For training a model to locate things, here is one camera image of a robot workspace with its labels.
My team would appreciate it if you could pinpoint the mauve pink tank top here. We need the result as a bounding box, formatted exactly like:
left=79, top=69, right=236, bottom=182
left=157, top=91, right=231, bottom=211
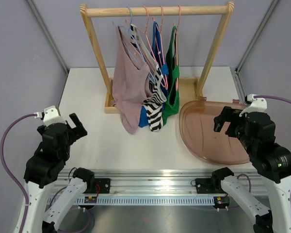
left=113, top=26, right=150, bottom=134

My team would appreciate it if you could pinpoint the black white striped tank top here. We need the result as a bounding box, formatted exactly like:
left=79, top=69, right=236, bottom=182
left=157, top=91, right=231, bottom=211
left=130, top=24, right=166, bottom=132

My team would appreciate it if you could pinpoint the pink hanger of striped top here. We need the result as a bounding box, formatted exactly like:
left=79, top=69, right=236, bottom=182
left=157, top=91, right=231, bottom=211
left=137, top=6, right=168, bottom=90

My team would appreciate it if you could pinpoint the light blue wire hanger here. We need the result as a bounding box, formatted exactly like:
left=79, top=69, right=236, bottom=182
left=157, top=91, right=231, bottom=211
left=112, top=6, right=156, bottom=84

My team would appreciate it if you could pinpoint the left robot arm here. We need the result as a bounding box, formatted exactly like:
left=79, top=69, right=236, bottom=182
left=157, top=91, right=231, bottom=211
left=15, top=110, right=96, bottom=233

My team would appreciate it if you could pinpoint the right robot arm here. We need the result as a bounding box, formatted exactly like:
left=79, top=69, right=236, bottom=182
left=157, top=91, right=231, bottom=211
left=210, top=106, right=291, bottom=233

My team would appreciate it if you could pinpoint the green tank top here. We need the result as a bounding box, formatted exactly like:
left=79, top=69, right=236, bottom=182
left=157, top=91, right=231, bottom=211
left=162, top=26, right=180, bottom=126

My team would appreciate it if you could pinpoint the blue tank top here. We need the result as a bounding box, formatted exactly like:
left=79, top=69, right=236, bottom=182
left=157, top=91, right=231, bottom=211
left=140, top=21, right=168, bottom=126

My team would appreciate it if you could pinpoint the pink hanger of blue top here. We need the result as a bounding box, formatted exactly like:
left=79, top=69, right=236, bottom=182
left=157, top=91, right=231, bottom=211
left=152, top=6, right=169, bottom=89

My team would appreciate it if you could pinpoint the pink hanger of green top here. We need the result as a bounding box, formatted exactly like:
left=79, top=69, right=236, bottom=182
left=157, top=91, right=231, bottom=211
left=172, top=5, right=182, bottom=89

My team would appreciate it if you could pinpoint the translucent pink plastic basin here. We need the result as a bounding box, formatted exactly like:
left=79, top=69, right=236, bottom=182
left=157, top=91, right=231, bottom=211
left=179, top=97, right=249, bottom=165

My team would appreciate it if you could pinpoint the wooden clothes rack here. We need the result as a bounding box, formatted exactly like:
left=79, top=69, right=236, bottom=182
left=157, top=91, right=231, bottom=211
left=80, top=1, right=235, bottom=114

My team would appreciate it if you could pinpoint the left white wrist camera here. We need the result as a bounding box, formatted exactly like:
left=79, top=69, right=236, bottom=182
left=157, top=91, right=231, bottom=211
left=34, top=105, right=67, bottom=126

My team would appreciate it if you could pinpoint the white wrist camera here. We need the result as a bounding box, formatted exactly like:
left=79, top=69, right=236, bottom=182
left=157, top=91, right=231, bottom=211
left=34, top=105, right=67, bottom=126
left=239, top=94, right=267, bottom=117

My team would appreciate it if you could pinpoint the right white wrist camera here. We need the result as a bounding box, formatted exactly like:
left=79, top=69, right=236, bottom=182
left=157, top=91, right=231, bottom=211
left=239, top=94, right=267, bottom=117

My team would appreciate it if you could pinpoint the right aluminium frame post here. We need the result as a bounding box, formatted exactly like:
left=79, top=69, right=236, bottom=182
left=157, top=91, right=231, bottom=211
left=235, top=0, right=281, bottom=74

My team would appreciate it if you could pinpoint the aluminium frame post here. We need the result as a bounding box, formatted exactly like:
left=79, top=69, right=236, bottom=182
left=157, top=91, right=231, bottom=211
left=235, top=0, right=281, bottom=74
left=24, top=0, right=69, bottom=76

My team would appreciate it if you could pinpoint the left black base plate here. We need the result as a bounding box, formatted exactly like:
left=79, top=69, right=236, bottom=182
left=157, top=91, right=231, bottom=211
left=84, top=178, right=111, bottom=194

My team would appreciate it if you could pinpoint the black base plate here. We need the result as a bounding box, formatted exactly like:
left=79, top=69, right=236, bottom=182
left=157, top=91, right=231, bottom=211
left=191, top=178, right=225, bottom=194
left=84, top=178, right=111, bottom=194

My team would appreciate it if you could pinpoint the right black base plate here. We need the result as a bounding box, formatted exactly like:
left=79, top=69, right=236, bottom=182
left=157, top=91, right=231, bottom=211
left=191, top=178, right=225, bottom=194

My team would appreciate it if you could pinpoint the white slotted cable duct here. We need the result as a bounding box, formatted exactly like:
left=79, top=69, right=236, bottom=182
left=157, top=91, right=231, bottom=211
left=46, top=196, right=215, bottom=206

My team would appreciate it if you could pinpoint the aluminium mounting rail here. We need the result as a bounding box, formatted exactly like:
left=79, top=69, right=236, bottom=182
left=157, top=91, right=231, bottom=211
left=26, top=168, right=270, bottom=197

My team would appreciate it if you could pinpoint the left aluminium frame post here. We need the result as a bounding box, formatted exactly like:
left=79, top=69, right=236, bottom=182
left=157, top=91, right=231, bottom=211
left=24, top=0, right=69, bottom=76

